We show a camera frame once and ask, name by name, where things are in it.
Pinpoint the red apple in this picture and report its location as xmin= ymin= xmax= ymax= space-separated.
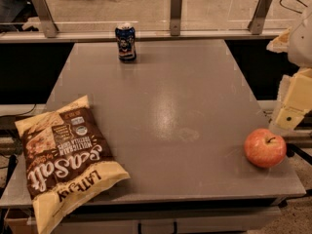
xmin=244 ymin=129 xmax=287 ymax=169

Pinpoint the brown sea salt chip bag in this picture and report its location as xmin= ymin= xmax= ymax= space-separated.
xmin=16 ymin=96 xmax=130 ymax=234

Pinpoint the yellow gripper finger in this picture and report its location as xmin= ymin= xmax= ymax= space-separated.
xmin=266 ymin=29 xmax=290 ymax=53
xmin=269 ymin=68 xmax=312 ymax=135

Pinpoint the left metal bracket post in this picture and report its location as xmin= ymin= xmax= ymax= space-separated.
xmin=31 ymin=0 xmax=59 ymax=38

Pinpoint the middle metal bracket post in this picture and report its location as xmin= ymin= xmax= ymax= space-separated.
xmin=170 ymin=0 xmax=182 ymax=36

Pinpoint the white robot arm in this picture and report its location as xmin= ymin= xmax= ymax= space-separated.
xmin=266 ymin=5 xmax=312 ymax=137

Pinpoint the metal bracket post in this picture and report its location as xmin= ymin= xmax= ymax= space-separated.
xmin=248 ymin=0 xmax=273 ymax=35
xmin=170 ymin=0 xmax=182 ymax=36
xmin=31 ymin=0 xmax=59 ymax=38

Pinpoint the right metal bracket post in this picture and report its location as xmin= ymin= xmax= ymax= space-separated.
xmin=248 ymin=0 xmax=273 ymax=35

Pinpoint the blue pepsi can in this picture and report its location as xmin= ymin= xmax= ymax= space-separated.
xmin=115 ymin=23 xmax=137 ymax=62

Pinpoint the cardboard box under table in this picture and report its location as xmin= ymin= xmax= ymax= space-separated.
xmin=4 ymin=209 xmax=37 ymax=234

